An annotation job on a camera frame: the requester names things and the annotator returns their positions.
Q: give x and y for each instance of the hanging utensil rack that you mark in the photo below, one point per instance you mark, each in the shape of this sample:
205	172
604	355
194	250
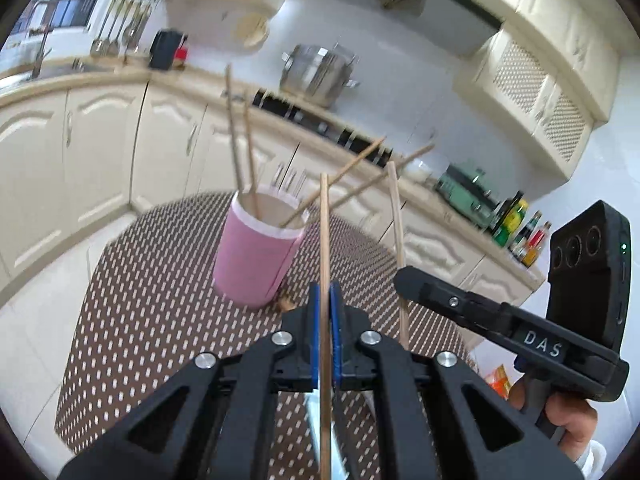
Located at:
122	28

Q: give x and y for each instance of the round beige wall plate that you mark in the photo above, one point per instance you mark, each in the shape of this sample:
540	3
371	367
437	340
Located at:
251	30

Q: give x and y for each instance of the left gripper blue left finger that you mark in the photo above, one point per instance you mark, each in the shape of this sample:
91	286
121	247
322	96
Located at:
314	333

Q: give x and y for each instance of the green electric cooker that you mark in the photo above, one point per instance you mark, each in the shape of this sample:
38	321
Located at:
465	188

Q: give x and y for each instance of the grey sleeve right forearm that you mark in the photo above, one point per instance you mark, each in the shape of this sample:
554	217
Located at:
592	461

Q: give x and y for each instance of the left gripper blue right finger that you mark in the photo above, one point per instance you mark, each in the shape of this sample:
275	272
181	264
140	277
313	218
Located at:
336	310

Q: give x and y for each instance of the red label sauce bottle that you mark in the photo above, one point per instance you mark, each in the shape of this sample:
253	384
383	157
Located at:
535	244

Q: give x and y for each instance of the dark oil bottle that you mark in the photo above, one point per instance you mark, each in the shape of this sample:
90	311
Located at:
514	200

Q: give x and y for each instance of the wooden chopstick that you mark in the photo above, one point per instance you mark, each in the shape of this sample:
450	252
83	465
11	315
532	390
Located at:
392	180
306	202
325	336
380	177
237	168
250	155

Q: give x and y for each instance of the green yellow bottle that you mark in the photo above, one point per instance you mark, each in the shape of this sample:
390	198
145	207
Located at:
511	222

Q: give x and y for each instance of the top row cream cabinets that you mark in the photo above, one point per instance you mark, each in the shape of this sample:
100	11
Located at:
572	41

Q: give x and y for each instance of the steel faucet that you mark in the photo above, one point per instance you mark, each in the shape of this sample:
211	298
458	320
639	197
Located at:
42	47

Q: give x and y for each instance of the pink utensil cup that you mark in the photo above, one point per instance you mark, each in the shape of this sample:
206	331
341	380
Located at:
255	252

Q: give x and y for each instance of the dark soy sauce bottle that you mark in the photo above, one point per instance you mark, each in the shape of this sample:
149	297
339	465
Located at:
519	243

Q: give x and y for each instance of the lower cream cabinets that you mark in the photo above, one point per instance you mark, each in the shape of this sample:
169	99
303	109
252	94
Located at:
72	158

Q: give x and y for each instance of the brown polka dot tablecloth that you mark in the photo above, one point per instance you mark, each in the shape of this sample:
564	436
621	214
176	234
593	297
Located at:
151	306

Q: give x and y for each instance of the orange snack bag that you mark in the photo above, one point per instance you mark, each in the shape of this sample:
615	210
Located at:
499	381

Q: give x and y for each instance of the black electric kettle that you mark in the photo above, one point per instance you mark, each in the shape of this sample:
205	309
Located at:
164	47

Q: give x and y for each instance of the upper lattice cabinet right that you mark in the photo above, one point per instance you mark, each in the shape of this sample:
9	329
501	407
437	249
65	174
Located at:
521	92

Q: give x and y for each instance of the stainless steel steamer pot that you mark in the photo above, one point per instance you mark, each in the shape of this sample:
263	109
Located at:
316	74

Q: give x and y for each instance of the white bowl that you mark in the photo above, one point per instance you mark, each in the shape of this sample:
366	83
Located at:
417	172

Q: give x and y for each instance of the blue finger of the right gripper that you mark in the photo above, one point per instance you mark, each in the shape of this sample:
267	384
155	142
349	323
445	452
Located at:
432	293

